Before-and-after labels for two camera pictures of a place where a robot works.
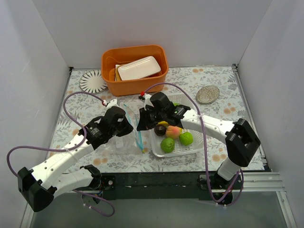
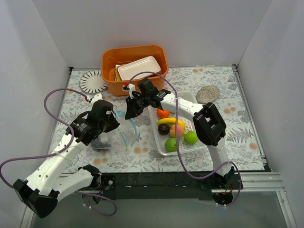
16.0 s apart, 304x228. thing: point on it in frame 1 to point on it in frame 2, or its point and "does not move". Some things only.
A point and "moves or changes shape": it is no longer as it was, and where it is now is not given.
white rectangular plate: x=145 y=66 does not move
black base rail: x=167 y=185 does not move
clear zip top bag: x=131 y=141 moves or changes shape
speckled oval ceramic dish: x=207 y=94 does not move
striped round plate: x=92 y=81 does not move
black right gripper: x=144 y=119 to x=136 y=104
